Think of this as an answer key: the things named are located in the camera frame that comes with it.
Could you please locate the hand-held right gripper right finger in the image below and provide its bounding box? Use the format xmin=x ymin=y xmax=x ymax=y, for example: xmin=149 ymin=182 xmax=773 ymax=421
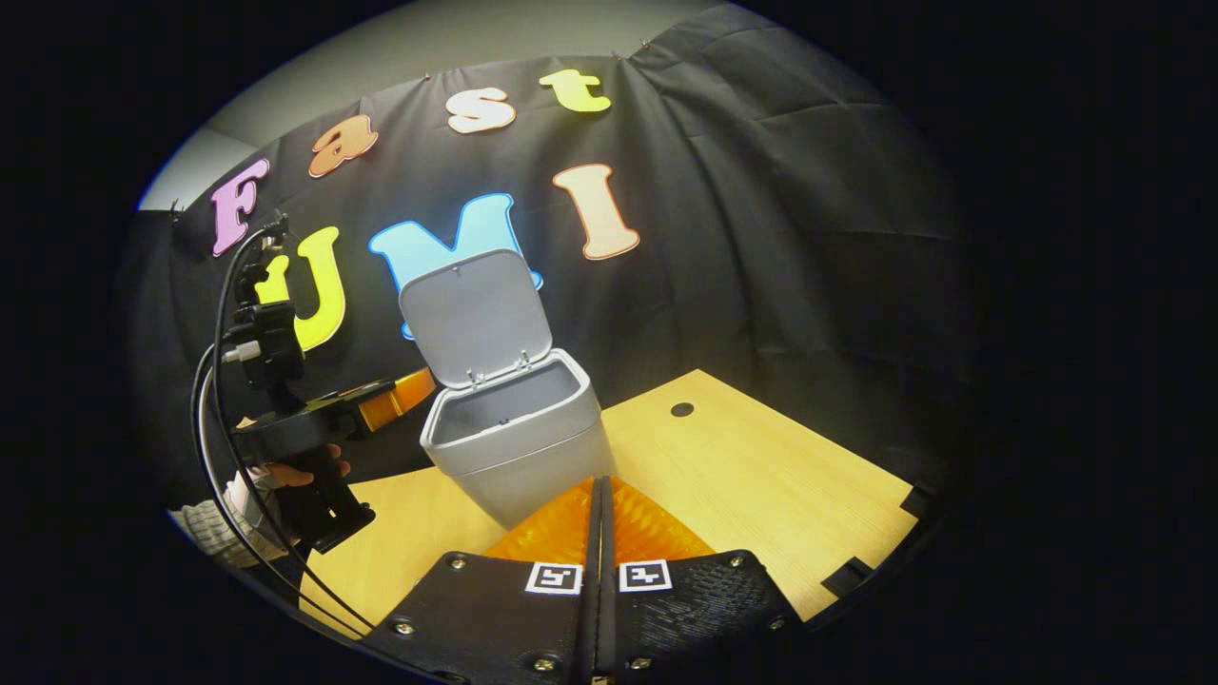
xmin=598 ymin=476 xmax=810 ymax=685

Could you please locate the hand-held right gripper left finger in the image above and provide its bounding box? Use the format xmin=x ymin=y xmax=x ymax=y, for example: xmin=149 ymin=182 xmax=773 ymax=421
xmin=362 ymin=476 xmax=602 ymax=685

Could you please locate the white desktop garbage bin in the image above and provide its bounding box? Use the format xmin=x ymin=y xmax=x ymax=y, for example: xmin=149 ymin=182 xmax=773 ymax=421
xmin=398 ymin=248 xmax=615 ymax=529

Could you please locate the black backdrop cloth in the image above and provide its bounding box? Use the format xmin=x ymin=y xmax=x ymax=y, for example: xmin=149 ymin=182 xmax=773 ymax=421
xmin=124 ymin=5 xmax=972 ymax=515

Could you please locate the black cable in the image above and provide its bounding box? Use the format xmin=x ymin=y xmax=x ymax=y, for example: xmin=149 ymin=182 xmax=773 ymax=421
xmin=211 ymin=221 xmax=374 ymax=631
xmin=190 ymin=344 xmax=367 ymax=640

